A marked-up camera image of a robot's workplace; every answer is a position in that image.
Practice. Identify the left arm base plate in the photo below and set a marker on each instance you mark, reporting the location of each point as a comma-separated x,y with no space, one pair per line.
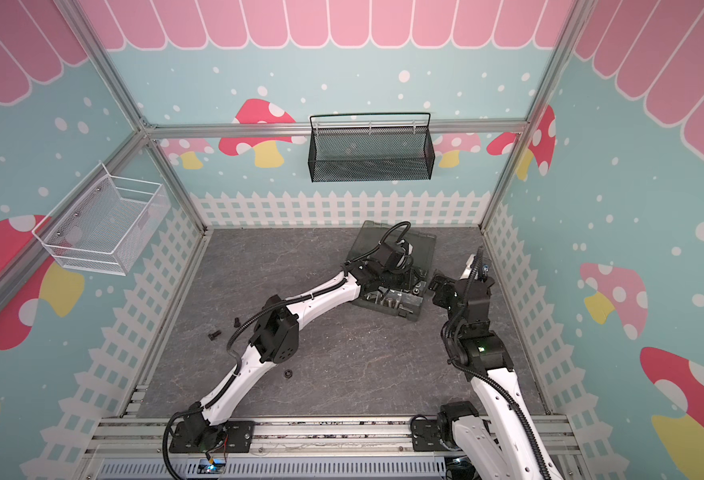
231,437

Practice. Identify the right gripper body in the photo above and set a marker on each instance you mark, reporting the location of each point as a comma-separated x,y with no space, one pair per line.
448,288

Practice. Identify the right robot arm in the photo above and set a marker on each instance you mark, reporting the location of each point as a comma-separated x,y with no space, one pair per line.
506,445

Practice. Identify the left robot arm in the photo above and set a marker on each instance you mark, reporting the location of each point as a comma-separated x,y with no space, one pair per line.
272,336

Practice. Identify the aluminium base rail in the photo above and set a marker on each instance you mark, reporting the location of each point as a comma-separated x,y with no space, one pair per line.
272,436

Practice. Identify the white mesh wall basket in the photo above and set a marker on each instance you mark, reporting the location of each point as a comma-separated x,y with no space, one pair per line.
106,226

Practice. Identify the grey compartment organizer box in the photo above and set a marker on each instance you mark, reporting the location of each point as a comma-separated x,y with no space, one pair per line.
424,245

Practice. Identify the black mesh wall basket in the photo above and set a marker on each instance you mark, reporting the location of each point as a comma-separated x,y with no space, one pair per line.
371,147

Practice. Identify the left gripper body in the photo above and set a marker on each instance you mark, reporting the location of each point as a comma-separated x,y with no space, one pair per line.
398,270

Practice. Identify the silver bolts cluster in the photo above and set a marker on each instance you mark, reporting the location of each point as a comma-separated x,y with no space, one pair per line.
391,302

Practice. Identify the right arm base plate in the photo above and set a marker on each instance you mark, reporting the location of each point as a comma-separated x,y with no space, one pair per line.
426,436

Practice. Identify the white slotted cable duct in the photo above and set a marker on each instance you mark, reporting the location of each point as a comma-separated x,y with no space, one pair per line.
314,468

